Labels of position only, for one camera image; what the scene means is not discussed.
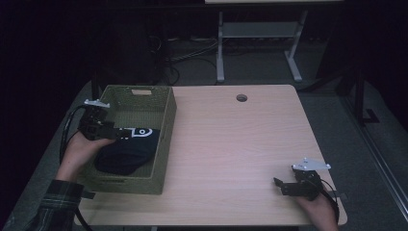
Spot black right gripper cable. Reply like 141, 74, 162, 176
319, 178, 342, 223

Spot person's left hand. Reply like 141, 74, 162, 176
55, 130, 117, 184

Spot white metal frame desk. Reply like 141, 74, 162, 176
204, 0, 344, 84

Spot navy fleece hat white print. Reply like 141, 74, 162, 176
94, 127, 162, 176

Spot dark metal stand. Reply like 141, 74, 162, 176
335, 63, 381, 127

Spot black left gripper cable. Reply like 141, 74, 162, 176
59, 105, 94, 231

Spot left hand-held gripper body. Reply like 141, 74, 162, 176
77, 98, 116, 141

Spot bundle of floor cables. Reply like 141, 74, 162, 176
146, 34, 223, 86

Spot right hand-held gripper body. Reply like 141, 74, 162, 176
281, 157, 332, 202

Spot green woven basket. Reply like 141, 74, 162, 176
76, 84, 178, 195

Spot person's right hand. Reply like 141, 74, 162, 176
294, 192, 340, 231

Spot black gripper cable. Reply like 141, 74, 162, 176
59, 105, 94, 231
319, 178, 342, 223

